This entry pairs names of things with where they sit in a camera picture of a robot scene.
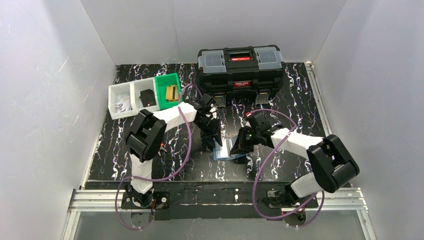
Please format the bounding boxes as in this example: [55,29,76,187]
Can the blue leather card holder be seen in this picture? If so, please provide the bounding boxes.
[212,137,247,161]

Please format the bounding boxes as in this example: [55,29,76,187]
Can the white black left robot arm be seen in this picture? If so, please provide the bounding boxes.
[124,94,223,208]

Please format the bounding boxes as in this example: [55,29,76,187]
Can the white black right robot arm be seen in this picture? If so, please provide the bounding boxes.
[230,113,360,206]

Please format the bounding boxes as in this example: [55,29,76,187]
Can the gold card in green bin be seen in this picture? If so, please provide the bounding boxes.
[165,85,180,102]

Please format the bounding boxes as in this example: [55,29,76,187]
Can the black card in white bin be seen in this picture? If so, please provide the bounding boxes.
[139,89,157,107]

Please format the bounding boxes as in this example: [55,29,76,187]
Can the white bin with black card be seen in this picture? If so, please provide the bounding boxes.
[130,77,160,116]

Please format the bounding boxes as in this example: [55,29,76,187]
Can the patterned cards in white bin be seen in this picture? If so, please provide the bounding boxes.
[114,94,133,113]

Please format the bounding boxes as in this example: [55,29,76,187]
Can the white bin with patterned cards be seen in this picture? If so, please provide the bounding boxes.
[108,82,135,120]

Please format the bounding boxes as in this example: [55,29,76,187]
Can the green plastic bin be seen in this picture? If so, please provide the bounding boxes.
[155,73,182,110]

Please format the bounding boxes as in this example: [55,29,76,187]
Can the black toolbox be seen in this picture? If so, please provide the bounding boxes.
[195,44,289,106]

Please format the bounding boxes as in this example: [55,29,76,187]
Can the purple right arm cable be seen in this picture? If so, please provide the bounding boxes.
[245,108,326,229]

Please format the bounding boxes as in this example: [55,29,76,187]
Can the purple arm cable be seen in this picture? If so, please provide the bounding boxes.
[245,108,326,229]
[114,83,204,231]

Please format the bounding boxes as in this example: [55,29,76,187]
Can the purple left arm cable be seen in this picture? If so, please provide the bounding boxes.
[114,83,204,231]

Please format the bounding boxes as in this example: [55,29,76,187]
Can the yellow black handled pliers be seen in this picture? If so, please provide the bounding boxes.
[158,143,167,157]

